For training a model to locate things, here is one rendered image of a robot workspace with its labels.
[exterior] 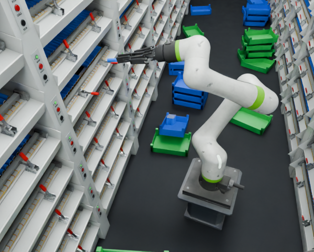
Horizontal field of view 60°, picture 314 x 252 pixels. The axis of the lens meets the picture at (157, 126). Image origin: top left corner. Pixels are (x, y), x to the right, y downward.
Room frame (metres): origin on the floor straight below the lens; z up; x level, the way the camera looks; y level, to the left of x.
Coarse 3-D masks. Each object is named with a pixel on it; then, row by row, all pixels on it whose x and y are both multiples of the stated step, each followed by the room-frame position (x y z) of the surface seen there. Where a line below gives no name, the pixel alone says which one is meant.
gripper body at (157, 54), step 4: (160, 44) 1.11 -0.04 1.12; (156, 48) 1.09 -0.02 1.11; (160, 48) 1.08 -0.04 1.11; (152, 52) 1.11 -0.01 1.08; (156, 52) 1.08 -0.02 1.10; (160, 52) 1.07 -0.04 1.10; (148, 56) 1.08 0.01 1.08; (152, 56) 1.07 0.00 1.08; (156, 56) 1.07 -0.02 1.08; (160, 56) 1.06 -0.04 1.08; (160, 60) 1.07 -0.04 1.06; (164, 60) 1.07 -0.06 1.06
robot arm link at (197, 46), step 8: (176, 40) 1.09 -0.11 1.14; (184, 40) 1.06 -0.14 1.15; (192, 40) 1.04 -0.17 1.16; (200, 40) 1.03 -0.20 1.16; (176, 48) 1.05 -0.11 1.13; (184, 48) 1.03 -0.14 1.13; (192, 48) 1.01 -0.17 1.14; (200, 48) 1.00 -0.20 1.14; (208, 48) 1.02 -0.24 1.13; (176, 56) 1.03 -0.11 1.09; (184, 56) 1.02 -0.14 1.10; (192, 56) 0.98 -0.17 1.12; (200, 56) 0.97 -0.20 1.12; (208, 56) 1.00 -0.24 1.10
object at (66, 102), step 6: (102, 54) 1.34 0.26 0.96; (96, 60) 1.27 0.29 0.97; (90, 66) 1.22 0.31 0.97; (96, 66) 1.24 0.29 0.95; (90, 72) 1.19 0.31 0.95; (84, 78) 1.12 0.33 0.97; (90, 78) 1.14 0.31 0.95; (78, 84) 1.07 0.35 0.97; (72, 90) 1.02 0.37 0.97; (72, 96) 0.99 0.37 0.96; (66, 102) 0.94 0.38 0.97
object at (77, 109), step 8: (104, 40) 1.45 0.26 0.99; (112, 48) 1.44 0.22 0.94; (104, 56) 1.36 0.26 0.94; (112, 56) 1.37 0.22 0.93; (80, 72) 1.19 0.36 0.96; (96, 72) 1.21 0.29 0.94; (104, 72) 1.23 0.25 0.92; (88, 80) 1.14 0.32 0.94; (96, 80) 1.15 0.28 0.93; (88, 88) 1.08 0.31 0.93; (96, 88) 1.13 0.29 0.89; (80, 96) 1.02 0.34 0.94; (88, 96) 1.03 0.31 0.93; (80, 104) 0.97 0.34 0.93; (72, 112) 0.91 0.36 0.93; (80, 112) 0.95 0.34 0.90; (72, 120) 0.87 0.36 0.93
